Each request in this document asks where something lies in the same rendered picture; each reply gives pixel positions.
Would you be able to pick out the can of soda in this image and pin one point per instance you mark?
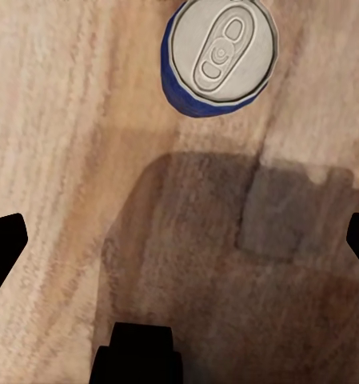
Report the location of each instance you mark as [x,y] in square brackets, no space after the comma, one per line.
[218,56]

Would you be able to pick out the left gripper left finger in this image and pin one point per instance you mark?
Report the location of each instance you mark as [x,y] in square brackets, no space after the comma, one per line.
[13,239]

